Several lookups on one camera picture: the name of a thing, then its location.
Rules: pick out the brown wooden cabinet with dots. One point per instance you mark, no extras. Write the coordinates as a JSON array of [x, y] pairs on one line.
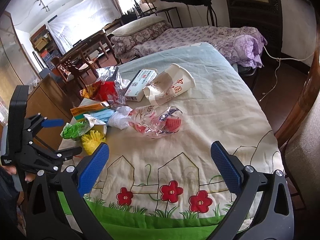
[[51, 101]]

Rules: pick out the blue face mask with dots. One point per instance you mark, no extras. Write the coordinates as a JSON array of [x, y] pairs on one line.
[[103, 115]]

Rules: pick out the person's left hand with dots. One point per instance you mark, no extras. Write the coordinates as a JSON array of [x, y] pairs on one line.
[[12, 170]]

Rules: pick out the wooden dining table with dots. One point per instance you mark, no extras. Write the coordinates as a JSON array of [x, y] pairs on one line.
[[89, 44]]

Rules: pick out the cartoon flower quilt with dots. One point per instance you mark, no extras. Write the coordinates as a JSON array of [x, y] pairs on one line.
[[169, 187]]

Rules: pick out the crushed white paper cup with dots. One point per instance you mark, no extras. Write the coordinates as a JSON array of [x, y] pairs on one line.
[[169, 84]]

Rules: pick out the yellow pineapple toy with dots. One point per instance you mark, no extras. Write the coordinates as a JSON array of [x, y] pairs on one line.
[[92, 140]]

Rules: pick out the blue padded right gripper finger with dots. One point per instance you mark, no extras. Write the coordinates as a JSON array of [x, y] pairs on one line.
[[274, 218], [45, 216]]

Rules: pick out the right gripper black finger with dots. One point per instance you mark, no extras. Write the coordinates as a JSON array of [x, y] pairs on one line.
[[68, 153]]

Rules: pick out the white medicine box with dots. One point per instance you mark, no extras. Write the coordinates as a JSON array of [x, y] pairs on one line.
[[134, 91]]

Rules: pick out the white draped sheet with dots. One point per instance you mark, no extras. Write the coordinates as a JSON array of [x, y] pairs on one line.
[[81, 21]]

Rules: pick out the cream pillow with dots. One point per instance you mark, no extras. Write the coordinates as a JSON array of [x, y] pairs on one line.
[[137, 25]]

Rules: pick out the wooden chair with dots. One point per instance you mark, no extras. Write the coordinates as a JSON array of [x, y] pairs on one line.
[[72, 70]]

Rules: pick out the white tissue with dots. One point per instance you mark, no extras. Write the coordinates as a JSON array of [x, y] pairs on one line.
[[120, 118]]

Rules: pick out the green white snack wrapper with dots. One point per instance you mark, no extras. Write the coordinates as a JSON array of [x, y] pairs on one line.
[[77, 130]]

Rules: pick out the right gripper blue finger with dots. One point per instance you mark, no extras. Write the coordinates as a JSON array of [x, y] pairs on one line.
[[52, 123]]

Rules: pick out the folded floral quilt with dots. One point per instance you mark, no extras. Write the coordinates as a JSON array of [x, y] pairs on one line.
[[124, 46]]

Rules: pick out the wooden bookshelf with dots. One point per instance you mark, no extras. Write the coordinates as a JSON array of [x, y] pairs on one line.
[[45, 46]]

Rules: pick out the clear printed plastic bag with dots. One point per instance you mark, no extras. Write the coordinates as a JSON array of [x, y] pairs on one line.
[[155, 122]]

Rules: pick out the purple floral bed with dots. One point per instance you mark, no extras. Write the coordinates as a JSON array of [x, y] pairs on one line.
[[243, 46]]

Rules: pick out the red silver snack bag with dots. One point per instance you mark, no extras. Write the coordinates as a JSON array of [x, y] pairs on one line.
[[109, 86]]

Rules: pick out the orange green medicine box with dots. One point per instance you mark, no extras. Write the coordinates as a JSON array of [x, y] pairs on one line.
[[78, 112]]

